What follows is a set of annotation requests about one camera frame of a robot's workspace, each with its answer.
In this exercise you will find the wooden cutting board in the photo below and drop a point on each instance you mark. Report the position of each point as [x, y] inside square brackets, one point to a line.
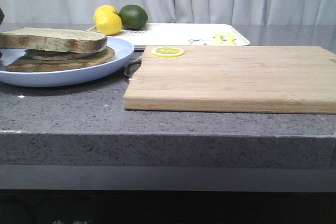
[261, 79]

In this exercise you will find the yellow lemon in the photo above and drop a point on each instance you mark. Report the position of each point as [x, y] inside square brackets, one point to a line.
[109, 24]
[105, 9]

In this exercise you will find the lemon slice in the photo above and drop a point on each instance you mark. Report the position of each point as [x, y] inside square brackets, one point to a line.
[167, 51]

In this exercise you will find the white serving tray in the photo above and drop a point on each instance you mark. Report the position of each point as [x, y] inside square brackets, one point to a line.
[179, 34]

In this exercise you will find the metal cutting board handle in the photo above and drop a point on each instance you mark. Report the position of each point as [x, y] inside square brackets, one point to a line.
[133, 65]

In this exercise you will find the front yellow lemon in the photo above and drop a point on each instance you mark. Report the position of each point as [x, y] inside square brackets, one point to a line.
[109, 24]

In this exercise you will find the rear yellow lemon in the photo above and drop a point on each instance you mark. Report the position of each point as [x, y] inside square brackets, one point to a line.
[105, 9]

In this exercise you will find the light blue plate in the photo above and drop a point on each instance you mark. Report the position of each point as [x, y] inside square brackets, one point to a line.
[123, 52]

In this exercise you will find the bread slice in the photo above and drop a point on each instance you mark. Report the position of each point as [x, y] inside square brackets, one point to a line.
[54, 39]
[28, 64]

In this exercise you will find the green lime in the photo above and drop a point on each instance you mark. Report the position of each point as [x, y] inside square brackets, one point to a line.
[133, 17]

